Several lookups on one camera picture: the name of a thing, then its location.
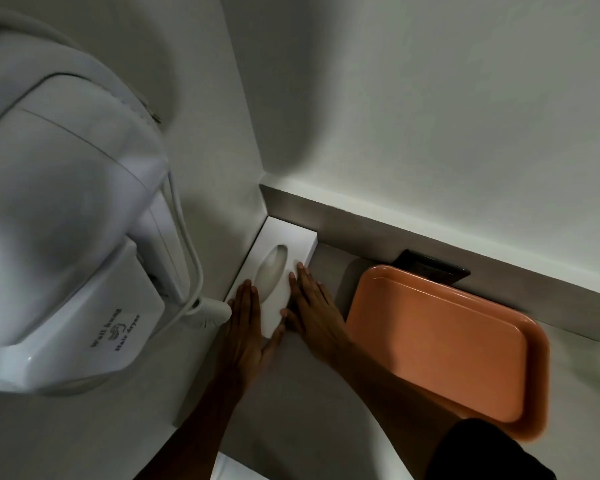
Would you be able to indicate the person's right hand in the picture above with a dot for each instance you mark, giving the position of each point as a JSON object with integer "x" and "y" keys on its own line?
{"x": 317, "y": 319}

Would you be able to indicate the white tissue box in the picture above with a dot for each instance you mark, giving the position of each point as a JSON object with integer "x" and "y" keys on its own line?
{"x": 275, "y": 264}

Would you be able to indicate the black sleeve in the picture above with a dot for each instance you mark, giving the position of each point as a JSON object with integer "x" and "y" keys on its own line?
{"x": 485, "y": 452}

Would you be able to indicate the orange plastic tray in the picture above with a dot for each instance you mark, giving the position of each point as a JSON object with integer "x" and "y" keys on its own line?
{"x": 447, "y": 344}

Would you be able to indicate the person's right forearm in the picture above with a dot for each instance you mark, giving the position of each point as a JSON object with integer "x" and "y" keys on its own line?
{"x": 395, "y": 409}

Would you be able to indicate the white wall hair dryer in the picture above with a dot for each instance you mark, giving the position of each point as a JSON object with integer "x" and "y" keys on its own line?
{"x": 70, "y": 219}

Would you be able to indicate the black wall socket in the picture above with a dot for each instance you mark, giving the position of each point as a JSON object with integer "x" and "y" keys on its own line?
{"x": 432, "y": 268}

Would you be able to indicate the person's right thumb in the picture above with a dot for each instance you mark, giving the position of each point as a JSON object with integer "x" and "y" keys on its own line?
{"x": 290, "y": 320}

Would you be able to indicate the person's left thumb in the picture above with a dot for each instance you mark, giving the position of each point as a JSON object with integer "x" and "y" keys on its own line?
{"x": 274, "y": 340}

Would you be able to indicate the person's left hand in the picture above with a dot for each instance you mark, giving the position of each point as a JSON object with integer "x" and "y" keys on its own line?
{"x": 244, "y": 334}

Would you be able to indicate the person's left forearm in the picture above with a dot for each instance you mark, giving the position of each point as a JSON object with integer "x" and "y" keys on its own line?
{"x": 200, "y": 429}

